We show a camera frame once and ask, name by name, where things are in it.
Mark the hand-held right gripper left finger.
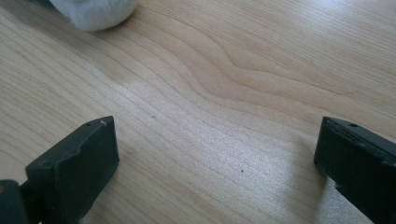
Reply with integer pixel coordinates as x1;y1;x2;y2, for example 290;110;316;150
20;115;120;224

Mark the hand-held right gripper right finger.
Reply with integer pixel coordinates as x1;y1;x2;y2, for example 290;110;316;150
313;116;396;224

